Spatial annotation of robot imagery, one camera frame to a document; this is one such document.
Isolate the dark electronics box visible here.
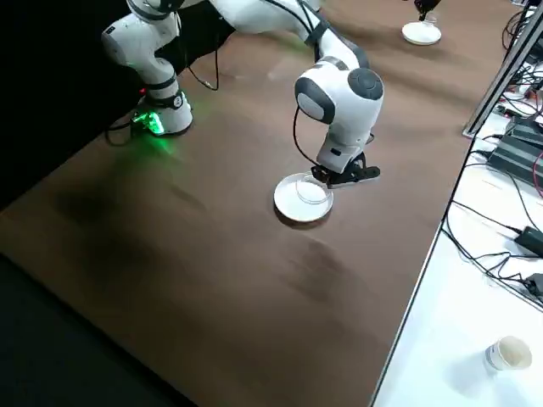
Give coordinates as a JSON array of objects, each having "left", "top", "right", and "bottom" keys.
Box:
[{"left": 487, "top": 116, "right": 543, "bottom": 188}]

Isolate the white round plate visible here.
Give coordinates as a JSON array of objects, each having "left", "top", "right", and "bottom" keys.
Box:
[
  {"left": 401, "top": 20, "right": 443, "bottom": 47},
  {"left": 273, "top": 172, "right": 335, "bottom": 223}
]

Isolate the black desk cable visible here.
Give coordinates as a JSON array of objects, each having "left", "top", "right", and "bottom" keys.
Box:
[{"left": 440, "top": 198, "right": 534, "bottom": 282}]

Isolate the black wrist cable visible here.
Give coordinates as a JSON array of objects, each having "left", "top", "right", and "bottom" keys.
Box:
[{"left": 291, "top": 104, "right": 326, "bottom": 171}]

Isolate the aluminium frame post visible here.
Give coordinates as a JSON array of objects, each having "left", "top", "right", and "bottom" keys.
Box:
[{"left": 461, "top": 0, "right": 543, "bottom": 137}]

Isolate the black base cable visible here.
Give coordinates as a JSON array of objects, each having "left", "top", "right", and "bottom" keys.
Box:
[{"left": 104, "top": 112, "right": 148, "bottom": 148}]

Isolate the white paper cup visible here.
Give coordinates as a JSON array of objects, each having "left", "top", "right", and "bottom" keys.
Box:
[{"left": 484, "top": 335, "right": 534, "bottom": 376}]

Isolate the black power adapter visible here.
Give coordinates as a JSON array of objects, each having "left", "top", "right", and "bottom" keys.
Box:
[
  {"left": 514, "top": 226, "right": 543, "bottom": 258},
  {"left": 523, "top": 273, "right": 543, "bottom": 298}
]

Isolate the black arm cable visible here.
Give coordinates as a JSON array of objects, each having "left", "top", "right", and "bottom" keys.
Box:
[{"left": 172, "top": 11, "right": 222, "bottom": 92}]

